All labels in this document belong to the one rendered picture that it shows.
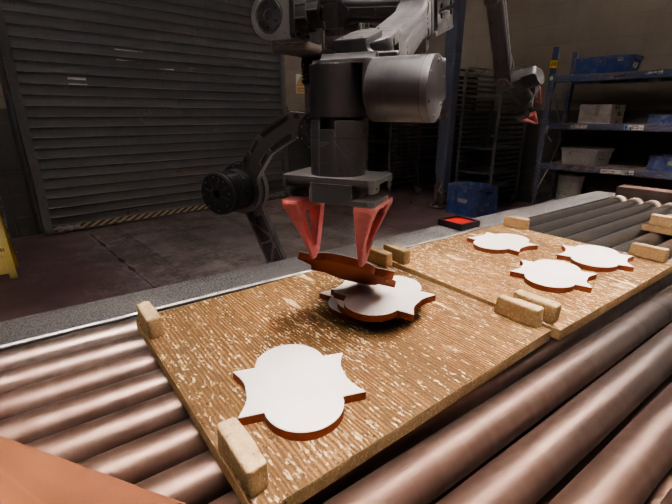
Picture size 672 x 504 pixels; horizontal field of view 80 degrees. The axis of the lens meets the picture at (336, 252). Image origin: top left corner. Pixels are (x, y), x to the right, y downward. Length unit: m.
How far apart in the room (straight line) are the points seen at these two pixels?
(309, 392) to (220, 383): 0.10
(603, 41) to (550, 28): 0.66
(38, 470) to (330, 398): 0.23
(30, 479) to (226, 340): 0.31
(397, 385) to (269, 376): 0.13
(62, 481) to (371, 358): 0.31
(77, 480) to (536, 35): 6.40
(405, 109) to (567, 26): 5.97
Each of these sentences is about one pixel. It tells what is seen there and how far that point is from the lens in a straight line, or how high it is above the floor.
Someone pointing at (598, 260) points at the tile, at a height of 0.95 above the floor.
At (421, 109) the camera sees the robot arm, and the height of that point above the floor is 1.20.
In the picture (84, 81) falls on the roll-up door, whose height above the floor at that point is 1.52.
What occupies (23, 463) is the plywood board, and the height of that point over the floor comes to 1.04.
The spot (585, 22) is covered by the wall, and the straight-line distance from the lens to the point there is 6.26.
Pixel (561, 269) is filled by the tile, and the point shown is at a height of 0.95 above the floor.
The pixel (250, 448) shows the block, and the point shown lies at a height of 0.96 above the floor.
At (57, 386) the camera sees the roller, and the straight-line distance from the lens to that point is 0.54.
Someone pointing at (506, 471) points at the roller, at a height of 0.92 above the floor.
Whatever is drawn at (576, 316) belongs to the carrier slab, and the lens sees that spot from 0.63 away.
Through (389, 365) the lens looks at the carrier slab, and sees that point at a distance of 0.45.
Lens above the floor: 1.19
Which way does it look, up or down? 19 degrees down
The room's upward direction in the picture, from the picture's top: straight up
